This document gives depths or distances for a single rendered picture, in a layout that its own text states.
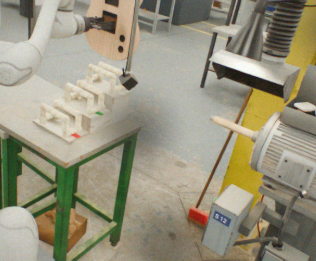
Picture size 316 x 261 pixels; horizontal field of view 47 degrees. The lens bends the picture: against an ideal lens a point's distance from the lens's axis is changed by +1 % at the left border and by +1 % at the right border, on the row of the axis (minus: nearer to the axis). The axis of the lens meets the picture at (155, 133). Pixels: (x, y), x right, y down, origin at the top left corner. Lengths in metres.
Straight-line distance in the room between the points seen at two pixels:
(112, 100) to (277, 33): 0.93
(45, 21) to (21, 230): 0.75
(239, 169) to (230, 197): 1.31
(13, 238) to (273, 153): 0.95
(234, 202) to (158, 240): 1.45
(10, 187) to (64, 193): 0.50
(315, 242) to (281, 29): 0.79
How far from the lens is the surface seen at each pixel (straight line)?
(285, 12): 1.44
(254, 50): 1.32
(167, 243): 2.70
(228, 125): 1.53
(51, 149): 1.78
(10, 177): 2.19
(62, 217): 1.90
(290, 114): 1.37
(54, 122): 1.98
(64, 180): 1.76
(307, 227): 1.51
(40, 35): 1.42
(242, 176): 2.65
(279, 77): 1.40
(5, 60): 1.15
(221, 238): 1.35
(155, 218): 2.87
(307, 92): 1.49
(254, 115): 2.46
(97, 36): 2.04
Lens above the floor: 1.88
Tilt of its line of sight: 28 degrees down
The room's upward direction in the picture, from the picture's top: 11 degrees clockwise
